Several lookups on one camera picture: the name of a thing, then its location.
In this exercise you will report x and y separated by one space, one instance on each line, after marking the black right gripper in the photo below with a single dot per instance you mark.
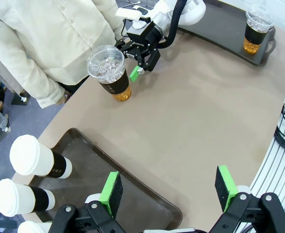
144 36

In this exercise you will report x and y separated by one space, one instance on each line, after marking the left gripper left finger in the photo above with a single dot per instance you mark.
113 191

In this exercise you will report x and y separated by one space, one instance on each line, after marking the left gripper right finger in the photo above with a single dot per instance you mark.
226 187

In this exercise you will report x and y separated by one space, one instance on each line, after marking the clear iced tea cup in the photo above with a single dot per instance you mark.
115 85
254 34

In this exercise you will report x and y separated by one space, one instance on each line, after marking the white paper cup black sleeve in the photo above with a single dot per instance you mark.
33 157
33 227
16 197

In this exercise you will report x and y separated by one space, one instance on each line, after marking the person's left forearm beige sleeve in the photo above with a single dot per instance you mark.
113 24

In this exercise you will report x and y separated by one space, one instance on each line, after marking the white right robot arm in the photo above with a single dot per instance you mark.
190 12

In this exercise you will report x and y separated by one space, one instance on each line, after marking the person's right forearm beige sleeve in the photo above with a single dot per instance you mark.
35 85

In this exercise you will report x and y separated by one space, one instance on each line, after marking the brown plastic serving tray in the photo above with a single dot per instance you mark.
217 26

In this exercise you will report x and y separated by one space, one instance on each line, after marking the person's right hand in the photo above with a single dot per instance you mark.
64 98

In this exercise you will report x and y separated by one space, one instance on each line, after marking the person in beige shirt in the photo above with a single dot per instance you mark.
59 36

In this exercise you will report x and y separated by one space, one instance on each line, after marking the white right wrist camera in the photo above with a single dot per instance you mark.
129 13

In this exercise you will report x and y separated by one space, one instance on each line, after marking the white ribbed table frame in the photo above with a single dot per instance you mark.
275 170

